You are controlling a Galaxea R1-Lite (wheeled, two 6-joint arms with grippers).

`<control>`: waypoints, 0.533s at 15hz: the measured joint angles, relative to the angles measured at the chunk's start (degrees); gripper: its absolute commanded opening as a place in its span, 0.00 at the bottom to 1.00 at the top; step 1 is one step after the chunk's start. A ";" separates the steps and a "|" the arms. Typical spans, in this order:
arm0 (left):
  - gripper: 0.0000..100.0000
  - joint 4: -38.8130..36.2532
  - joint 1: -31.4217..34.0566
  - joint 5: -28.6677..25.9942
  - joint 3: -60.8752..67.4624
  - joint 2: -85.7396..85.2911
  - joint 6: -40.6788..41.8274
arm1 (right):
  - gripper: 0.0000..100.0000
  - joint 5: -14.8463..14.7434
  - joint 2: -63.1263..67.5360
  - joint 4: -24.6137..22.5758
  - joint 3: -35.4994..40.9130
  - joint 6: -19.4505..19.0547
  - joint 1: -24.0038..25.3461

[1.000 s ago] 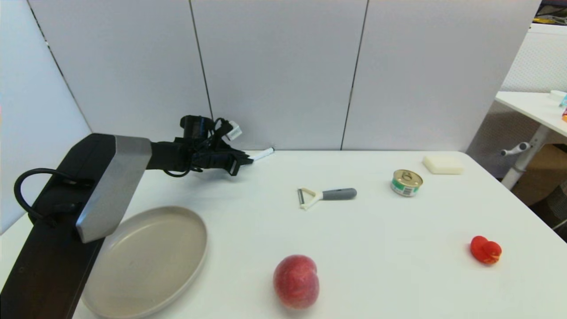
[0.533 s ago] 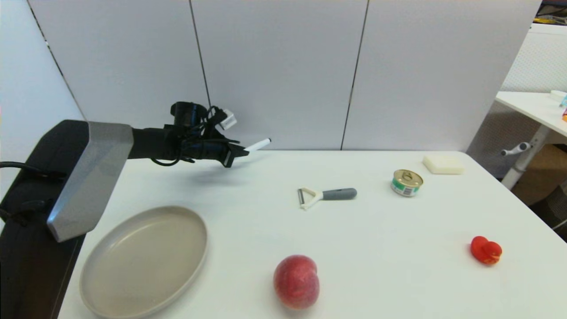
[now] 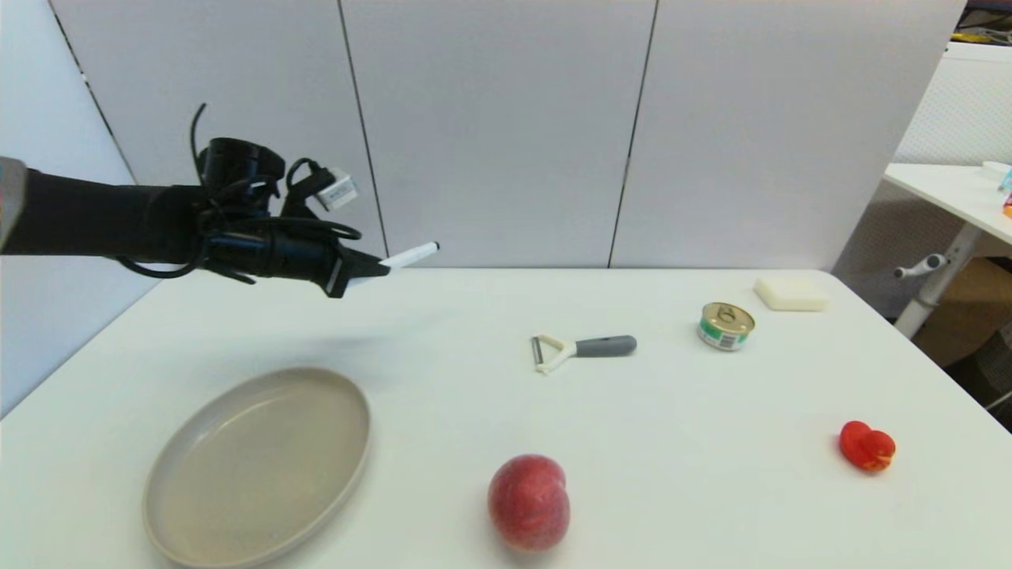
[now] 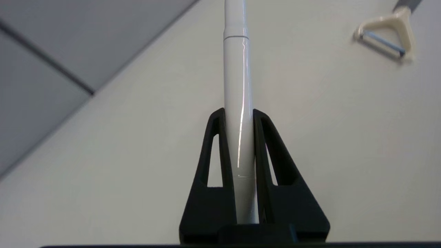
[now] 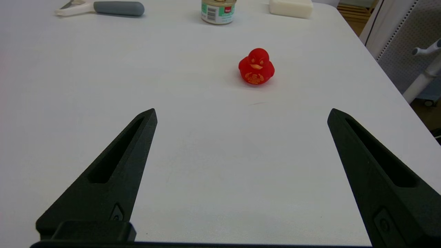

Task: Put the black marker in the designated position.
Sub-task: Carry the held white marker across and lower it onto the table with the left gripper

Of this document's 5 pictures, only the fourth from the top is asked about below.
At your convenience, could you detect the white marker with black caps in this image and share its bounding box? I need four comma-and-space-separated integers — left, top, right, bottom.
223, 0, 259, 224

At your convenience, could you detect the white peeler with grey handle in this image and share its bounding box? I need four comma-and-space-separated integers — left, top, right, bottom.
354, 0, 424, 62

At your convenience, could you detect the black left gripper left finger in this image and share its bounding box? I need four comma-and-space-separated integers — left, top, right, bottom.
179, 108, 238, 243

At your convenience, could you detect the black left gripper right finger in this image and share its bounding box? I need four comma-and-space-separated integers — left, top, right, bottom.
253, 109, 330, 241

